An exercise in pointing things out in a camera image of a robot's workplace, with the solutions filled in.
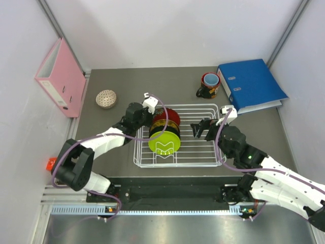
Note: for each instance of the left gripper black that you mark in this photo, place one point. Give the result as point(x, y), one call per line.
point(150, 116)

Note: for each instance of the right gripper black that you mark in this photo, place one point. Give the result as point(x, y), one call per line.
point(205, 124)

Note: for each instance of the red floral bowl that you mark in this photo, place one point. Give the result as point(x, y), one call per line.
point(160, 114)

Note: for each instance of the patterned small bowl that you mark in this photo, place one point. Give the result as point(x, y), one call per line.
point(106, 99)

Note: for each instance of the black skull mug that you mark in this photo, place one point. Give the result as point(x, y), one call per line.
point(207, 92)

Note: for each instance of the light blue cup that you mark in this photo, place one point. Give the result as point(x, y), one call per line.
point(211, 79)

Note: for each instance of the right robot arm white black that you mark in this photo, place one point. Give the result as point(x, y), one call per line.
point(264, 178)

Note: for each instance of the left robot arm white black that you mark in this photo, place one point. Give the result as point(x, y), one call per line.
point(73, 166)

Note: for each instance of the lime green plate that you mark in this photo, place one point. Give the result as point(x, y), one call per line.
point(166, 144)

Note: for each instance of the blue binder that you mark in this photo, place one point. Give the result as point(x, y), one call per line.
point(250, 86)

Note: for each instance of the pink binder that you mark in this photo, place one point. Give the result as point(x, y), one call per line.
point(61, 78)

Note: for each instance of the red emergency button box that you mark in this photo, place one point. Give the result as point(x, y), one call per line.
point(50, 164)

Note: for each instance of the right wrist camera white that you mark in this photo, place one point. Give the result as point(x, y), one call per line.
point(228, 114)

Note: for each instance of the white wire dish rack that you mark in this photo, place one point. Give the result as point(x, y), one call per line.
point(193, 152)

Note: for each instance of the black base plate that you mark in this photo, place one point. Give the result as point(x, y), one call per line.
point(178, 193)

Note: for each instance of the slotted cable duct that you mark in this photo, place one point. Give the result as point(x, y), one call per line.
point(101, 210)

